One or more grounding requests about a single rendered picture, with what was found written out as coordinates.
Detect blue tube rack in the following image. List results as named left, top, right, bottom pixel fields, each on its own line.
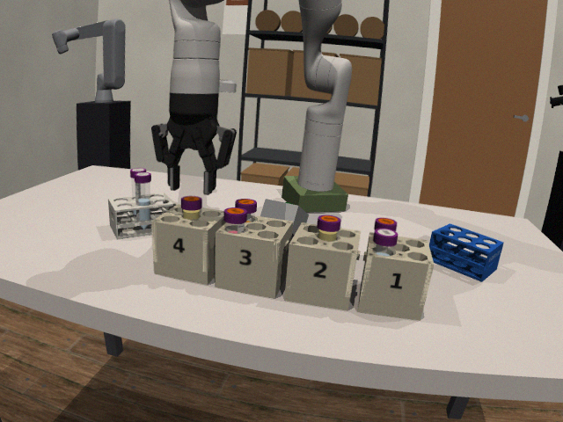
left=429, top=224, right=504, bottom=282

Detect conical tube with pink liquid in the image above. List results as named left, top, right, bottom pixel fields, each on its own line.
left=223, top=207, right=247, bottom=234

